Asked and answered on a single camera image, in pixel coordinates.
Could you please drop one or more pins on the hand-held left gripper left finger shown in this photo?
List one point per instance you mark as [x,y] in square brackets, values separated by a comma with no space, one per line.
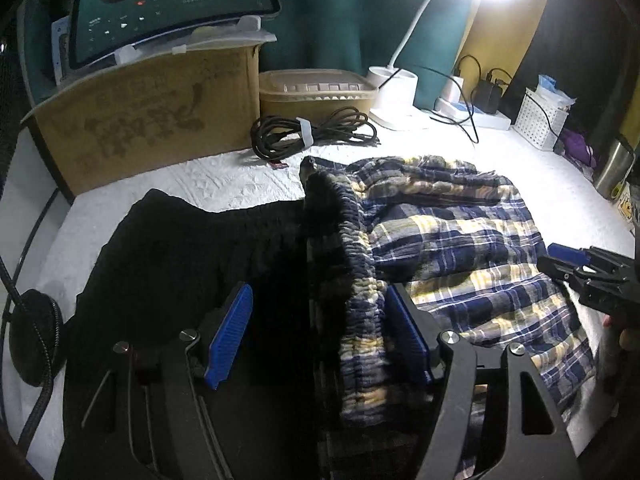
[230,335]

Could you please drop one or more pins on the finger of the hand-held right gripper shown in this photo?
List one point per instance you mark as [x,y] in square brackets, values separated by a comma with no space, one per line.
[567,252]
[557,270]

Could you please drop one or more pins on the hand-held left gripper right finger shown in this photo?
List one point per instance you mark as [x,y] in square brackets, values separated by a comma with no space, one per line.
[407,335]

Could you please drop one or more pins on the blue plaid pants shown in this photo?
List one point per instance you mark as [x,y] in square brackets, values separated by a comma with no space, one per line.
[450,260]

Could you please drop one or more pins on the person's right hand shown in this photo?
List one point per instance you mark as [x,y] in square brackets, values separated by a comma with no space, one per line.
[627,337]

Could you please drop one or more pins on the cartoon bear mug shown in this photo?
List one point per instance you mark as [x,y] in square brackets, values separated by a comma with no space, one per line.
[630,205]

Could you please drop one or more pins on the black garment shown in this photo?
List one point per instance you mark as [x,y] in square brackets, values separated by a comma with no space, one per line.
[165,270]

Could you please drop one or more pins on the steel tumbler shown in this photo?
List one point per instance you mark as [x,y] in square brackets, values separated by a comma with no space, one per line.
[612,170]

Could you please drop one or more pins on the purple cloth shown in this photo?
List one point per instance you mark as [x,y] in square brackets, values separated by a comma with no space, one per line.
[580,147]

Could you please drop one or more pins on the white woven basket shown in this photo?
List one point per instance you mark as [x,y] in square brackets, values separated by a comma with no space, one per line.
[537,122]

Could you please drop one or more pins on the white power strip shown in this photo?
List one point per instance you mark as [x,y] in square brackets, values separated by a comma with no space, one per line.
[492,120]

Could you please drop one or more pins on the blue plastic packet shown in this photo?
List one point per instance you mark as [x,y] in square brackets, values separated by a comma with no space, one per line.
[550,91]

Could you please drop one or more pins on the black charger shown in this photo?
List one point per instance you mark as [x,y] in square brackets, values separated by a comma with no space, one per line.
[487,97]

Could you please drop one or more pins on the black round disc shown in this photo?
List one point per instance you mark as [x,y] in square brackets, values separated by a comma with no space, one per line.
[35,335]

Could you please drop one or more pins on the white charger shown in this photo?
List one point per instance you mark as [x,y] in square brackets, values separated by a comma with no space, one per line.
[452,90]

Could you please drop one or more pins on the yellow curtain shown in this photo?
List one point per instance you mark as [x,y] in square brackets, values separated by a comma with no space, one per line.
[500,35]

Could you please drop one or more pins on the cardboard box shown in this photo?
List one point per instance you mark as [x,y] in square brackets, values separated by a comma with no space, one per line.
[140,120]

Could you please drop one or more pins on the white desk lamp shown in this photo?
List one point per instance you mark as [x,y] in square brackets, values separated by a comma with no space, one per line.
[395,95]

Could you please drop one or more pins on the brown lidded container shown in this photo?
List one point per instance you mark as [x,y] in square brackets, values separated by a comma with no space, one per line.
[315,97]

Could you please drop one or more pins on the white tablet stand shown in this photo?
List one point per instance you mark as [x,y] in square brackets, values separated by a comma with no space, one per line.
[220,40]

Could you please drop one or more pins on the teal curtain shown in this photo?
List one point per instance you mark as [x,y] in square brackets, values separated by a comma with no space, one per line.
[340,20]

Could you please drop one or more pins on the tablet with teal screen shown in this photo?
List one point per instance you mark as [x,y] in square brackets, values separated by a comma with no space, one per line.
[170,5]

